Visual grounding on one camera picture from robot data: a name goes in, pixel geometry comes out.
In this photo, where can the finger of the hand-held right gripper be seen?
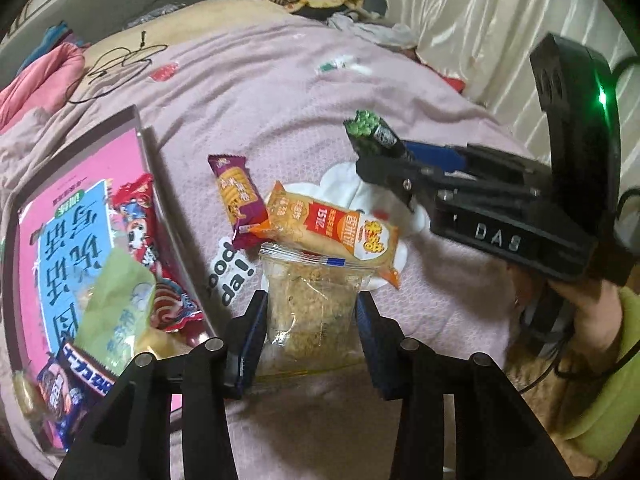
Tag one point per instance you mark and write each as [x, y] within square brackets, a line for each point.
[440, 156]
[395, 172]

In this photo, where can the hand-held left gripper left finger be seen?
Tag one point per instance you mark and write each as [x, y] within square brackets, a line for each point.
[252, 345]

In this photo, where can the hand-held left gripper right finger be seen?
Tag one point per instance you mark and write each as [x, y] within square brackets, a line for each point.
[372, 350]

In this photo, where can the black snack packet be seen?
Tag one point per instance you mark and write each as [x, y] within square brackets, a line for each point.
[370, 127]

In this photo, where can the clear pork floss cake packet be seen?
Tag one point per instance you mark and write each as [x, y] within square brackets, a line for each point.
[312, 310]

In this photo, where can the green snack packet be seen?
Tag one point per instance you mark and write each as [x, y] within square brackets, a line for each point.
[117, 305]

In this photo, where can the long red snack packet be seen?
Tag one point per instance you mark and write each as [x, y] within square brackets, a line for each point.
[142, 225]

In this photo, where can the pink cardboard box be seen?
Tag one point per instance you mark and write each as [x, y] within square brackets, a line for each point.
[60, 200]

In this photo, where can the person's right forearm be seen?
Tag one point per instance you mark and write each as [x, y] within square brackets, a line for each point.
[610, 400]

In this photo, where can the person's right hand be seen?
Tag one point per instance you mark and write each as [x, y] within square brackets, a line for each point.
[595, 315]

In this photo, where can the orange snack packet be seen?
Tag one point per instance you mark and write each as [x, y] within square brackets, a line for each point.
[330, 230]

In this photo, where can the purple printed blanket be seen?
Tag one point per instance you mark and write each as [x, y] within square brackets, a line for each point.
[280, 110]

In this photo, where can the white curtain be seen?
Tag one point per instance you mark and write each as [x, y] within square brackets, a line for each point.
[475, 25]

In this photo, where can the crumpled clothes heap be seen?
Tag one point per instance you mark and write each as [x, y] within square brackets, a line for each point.
[375, 30]

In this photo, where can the purple snack packet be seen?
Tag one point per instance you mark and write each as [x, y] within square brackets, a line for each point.
[237, 195]

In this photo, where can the tan fleece cloth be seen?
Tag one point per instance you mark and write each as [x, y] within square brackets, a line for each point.
[535, 420]

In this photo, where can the blue snack packet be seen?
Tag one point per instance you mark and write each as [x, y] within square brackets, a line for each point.
[70, 390]

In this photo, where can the small clear snack packet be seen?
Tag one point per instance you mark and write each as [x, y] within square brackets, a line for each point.
[26, 392]

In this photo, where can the beige blanket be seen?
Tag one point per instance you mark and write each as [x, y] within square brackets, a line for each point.
[220, 20]

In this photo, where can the patterned cloth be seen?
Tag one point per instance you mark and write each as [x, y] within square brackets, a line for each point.
[157, 15]

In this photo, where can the pink quilt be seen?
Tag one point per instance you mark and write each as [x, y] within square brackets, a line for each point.
[35, 80]

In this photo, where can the blue cloth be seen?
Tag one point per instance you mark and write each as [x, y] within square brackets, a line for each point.
[52, 37]

